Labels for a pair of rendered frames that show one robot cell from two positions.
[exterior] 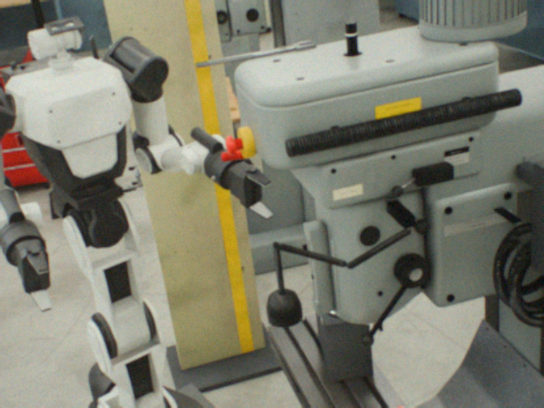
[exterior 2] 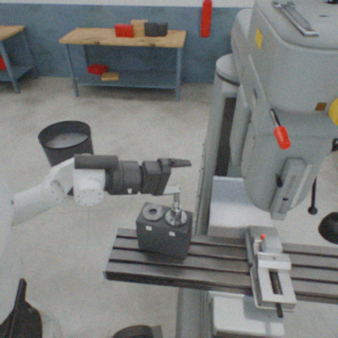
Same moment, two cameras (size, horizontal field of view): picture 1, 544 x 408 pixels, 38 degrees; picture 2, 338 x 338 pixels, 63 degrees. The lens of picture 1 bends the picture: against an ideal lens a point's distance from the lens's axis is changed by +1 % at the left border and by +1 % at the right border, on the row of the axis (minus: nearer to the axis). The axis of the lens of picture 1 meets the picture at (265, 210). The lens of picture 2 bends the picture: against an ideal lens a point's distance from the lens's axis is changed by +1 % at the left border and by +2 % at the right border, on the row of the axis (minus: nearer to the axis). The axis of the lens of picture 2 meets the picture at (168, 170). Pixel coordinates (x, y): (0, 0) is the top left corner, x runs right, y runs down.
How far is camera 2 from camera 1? 1.69 m
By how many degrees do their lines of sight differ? 60
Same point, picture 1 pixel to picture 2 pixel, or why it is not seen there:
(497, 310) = (228, 166)
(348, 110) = not seen: outside the picture
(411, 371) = (68, 237)
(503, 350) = (236, 181)
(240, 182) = (164, 177)
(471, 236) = not seen: hidden behind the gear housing
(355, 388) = (197, 251)
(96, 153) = (8, 266)
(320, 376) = (176, 263)
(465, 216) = not seen: hidden behind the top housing
